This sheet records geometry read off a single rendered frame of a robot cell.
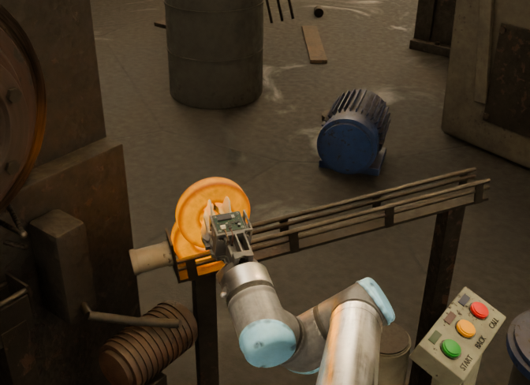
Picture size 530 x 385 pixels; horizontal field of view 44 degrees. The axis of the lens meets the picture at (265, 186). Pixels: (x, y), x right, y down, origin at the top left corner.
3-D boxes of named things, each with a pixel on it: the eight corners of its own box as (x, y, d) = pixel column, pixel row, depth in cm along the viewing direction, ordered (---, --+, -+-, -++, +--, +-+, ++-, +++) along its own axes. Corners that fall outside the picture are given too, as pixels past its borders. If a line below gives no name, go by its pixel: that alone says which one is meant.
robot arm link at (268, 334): (267, 376, 115) (234, 363, 108) (246, 318, 123) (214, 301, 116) (310, 349, 113) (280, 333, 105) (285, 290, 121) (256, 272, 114)
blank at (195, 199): (169, 186, 132) (172, 194, 129) (241, 167, 136) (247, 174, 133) (181, 249, 140) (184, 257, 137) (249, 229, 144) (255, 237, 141)
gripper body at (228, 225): (244, 206, 126) (265, 254, 119) (241, 235, 132) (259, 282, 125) (206, 213, 124) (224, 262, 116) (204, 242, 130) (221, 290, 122)
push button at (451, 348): (436, 350, 134) (440, 345, 133) (444, 339, 137) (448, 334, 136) (453, 364, 133) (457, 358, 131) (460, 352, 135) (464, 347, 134)
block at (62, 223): (41, 308, 150) (23, 219, 138) (69, 291, 155) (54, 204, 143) (71, 328, 144) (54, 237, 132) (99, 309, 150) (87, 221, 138)
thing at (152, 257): (132, 265, 152) (127, 244, 149) (170, 256, 154) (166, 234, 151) (136, 281, 147) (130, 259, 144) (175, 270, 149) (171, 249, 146)
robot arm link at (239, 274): (270, 304, 122) (221, 315, 120) (263, 284, 126) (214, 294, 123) (276, 275, 116) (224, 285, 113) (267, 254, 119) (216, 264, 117)
